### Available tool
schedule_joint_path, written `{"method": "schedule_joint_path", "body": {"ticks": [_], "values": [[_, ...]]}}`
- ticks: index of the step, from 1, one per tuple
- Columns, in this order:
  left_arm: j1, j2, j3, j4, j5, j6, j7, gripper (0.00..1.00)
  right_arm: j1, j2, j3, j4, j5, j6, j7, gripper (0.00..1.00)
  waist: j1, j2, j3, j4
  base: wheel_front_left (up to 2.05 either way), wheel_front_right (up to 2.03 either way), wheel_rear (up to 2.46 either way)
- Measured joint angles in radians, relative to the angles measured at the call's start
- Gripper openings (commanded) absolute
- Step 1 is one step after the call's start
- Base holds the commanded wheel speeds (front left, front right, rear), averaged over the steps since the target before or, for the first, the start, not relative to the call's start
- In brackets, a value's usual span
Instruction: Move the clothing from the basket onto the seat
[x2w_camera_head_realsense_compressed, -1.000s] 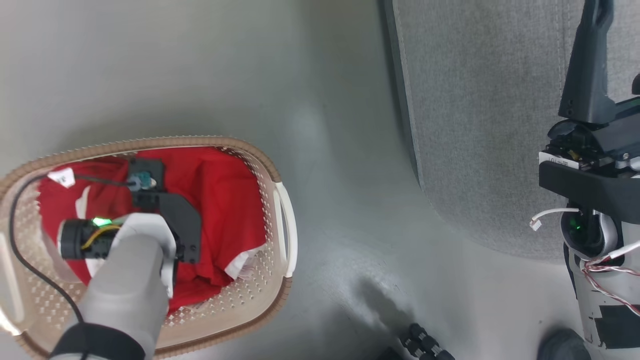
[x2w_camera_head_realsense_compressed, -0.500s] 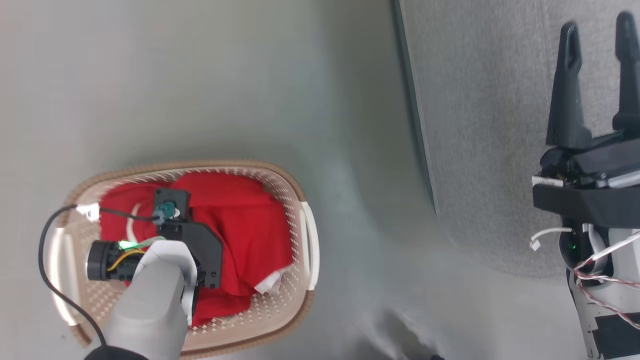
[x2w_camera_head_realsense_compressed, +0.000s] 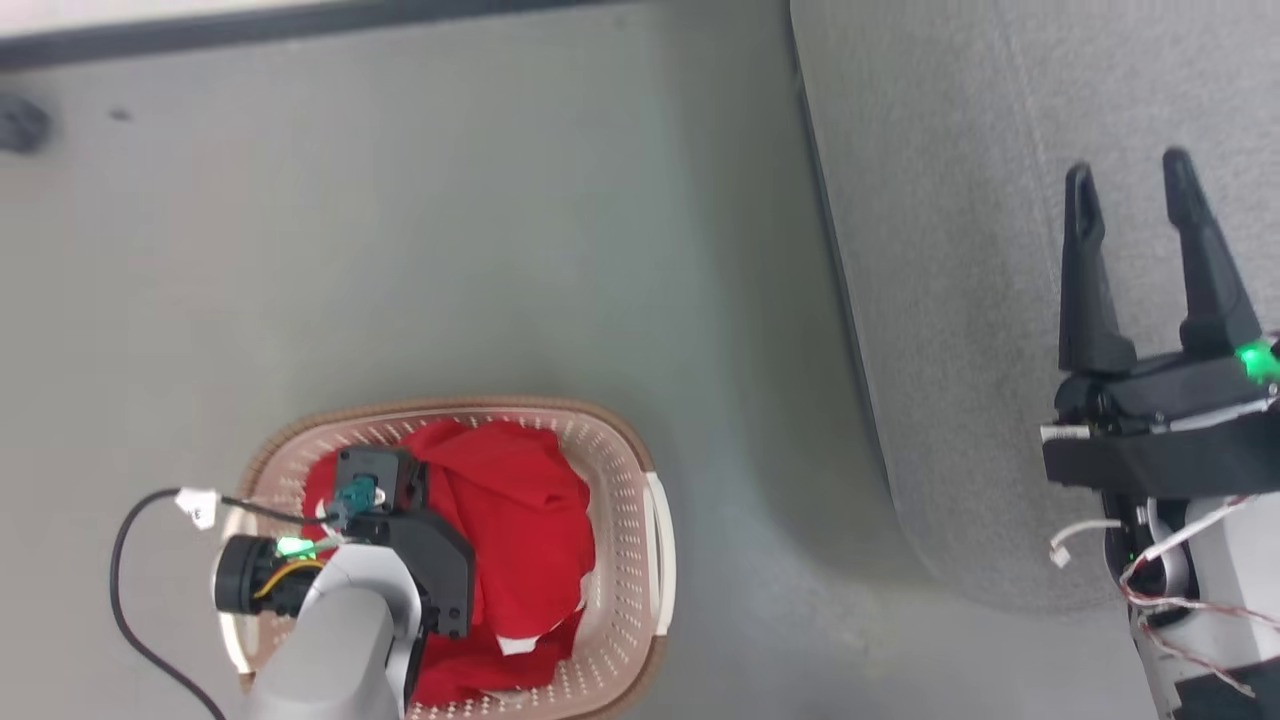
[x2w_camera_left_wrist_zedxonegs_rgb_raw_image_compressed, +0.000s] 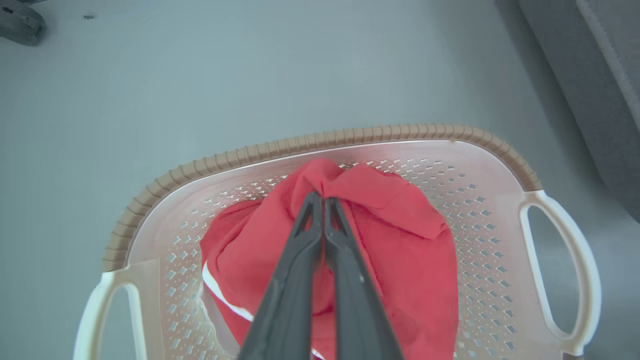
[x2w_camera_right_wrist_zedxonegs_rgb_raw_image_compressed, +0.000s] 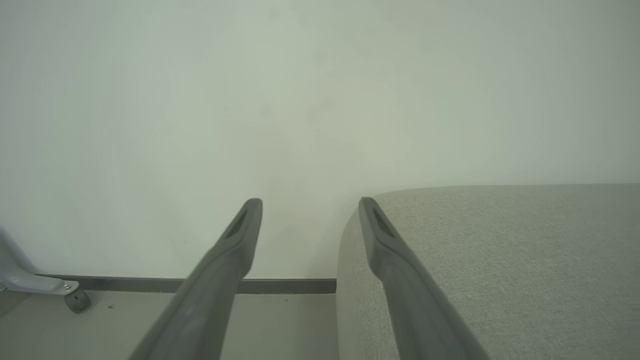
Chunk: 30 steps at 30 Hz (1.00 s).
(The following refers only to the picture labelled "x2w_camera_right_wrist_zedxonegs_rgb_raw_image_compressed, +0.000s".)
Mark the light grey fabric sofa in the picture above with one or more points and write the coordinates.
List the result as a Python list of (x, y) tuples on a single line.
[(525, 265)]

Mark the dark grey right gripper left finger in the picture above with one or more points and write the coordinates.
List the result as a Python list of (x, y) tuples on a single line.
[(215, 290)]

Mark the dark grey baseboard strip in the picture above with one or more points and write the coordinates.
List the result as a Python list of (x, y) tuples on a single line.
[(125, 284)]

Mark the grey caster wheel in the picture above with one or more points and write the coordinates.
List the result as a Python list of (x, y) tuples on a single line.
[(78, 301)]

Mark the white metal stand leg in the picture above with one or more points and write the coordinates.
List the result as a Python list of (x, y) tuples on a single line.
[(22, 281)]

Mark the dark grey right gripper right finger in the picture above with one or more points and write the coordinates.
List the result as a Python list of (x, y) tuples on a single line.
[(415, 310)]

